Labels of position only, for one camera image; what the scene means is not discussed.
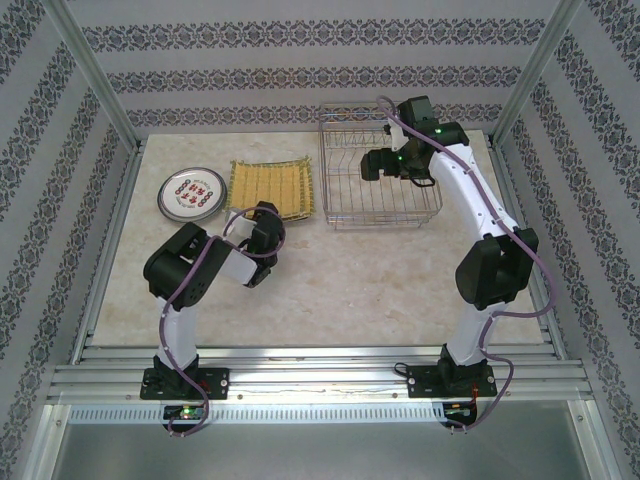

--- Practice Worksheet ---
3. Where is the yellow woven placemat white back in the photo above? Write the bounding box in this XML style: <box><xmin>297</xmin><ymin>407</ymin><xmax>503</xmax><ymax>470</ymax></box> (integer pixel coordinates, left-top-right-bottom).
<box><xmin>227</xmin><ymin>155</ymin><xmax>315</xmax><ymax>224</ymax></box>
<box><xmin>298</xmin><ymin>154</ymin><xmax>318</xmax><ymax>221</ymax></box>

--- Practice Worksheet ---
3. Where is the white printed plate green rim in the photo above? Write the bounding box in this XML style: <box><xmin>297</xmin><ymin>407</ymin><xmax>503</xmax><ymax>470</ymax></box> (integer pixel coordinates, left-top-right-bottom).
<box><xmin>157</xmin><ymin>172</ymin><xmax>229</xmax><ymax>222</ymax></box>
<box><xmin>157</xmin><ymin>166</ymin><xmax>229</xmax><ymax>220</ymax></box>

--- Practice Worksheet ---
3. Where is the metal wire dish rack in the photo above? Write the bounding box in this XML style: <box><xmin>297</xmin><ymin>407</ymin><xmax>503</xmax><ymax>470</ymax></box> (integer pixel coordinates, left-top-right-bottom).
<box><xmin>317</xmin><ymin>102</ymin><xmax>445</xmax><ymax>230</ymax></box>

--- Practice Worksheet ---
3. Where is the aluminium frame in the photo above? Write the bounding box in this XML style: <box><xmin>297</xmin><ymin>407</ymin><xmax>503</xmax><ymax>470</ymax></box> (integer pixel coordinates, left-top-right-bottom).
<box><xmin>19</xmin><ymin>0</ymin><xmax>621</xmax><ymax>480</ymax></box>

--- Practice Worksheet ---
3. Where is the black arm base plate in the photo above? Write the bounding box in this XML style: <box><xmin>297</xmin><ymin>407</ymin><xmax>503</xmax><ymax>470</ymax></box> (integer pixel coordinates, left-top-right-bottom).
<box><xmin>140</xmin><ymin>367</ymin><xmax>231</xmax><ymax>401</ymax></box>
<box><xmin>407</xmin><ymin>362</ymin><xmax>498</xmax><ymax>400</ymax></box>

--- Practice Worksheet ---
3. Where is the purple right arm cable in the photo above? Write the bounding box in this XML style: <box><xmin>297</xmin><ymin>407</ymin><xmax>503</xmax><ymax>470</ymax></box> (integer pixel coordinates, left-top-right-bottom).
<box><xmin>376</xmin><ymin>94</ymin><xmax>559</xmax><ymax>434</ymax></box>

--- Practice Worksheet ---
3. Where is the white slotted cable duct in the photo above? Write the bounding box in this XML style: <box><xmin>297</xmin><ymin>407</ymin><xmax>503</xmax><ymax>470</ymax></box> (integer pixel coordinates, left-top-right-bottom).
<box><xmin>67</xmin><ymin>403</ymin><xmax>446</xmax><ymax>424</ymax></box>

